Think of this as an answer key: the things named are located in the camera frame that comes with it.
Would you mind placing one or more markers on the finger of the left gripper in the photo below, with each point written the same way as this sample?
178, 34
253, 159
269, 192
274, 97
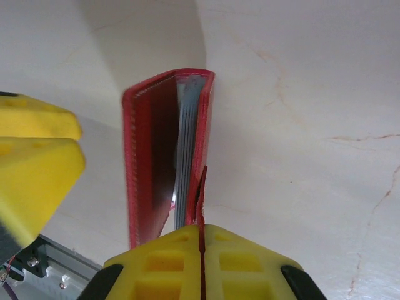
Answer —
31, 118
31, 181

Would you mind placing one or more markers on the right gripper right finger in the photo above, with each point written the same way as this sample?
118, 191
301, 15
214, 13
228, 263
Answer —
250, 275

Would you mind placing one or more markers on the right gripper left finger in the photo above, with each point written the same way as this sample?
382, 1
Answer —
156, 275

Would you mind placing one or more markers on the red leather card holder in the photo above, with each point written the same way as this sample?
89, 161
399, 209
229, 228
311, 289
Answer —
162, 140

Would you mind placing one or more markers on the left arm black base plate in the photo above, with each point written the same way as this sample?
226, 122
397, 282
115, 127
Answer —
37, 270

